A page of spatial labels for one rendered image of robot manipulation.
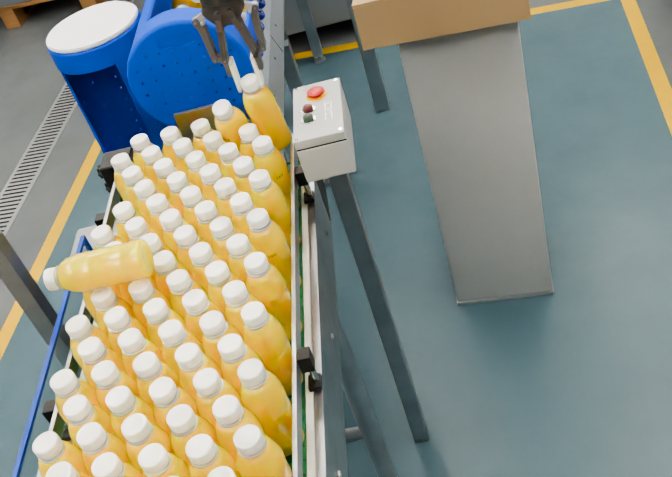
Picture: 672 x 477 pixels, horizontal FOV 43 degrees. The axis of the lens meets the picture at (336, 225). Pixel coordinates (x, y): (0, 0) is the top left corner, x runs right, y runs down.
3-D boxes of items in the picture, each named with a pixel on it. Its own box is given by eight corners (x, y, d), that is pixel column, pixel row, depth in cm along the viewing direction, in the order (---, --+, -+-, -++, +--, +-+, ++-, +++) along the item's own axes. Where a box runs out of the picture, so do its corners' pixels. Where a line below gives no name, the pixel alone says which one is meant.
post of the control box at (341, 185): (427, 428, 238) (339, 141, 175) (429, 440, 235) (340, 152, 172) (413, 431, 238) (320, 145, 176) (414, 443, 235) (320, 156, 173)
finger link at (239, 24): (225, 3, 164) (232, 0, 164) (254, 50, 171) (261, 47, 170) (224, 12, 161) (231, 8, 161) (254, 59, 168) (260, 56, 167)
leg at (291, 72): (334, 176, 338) (289, 37, 299) (335, 185, 333) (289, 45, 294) (320, 180, 339) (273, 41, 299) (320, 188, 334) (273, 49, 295)
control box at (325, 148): (351, 116, 181) (339, 75, 175) (356, 172, 166) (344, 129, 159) (305, 127, 182) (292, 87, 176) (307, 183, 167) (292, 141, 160)
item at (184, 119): (234, 144, 198) (216, 99, 191) (233, 149, 197) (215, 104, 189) (193, 153, 200) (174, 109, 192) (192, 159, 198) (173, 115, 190)
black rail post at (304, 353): (322, 375, 142) (309, 344, 137) (322, 390, 140) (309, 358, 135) (309, 378, 143) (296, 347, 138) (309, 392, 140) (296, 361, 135)
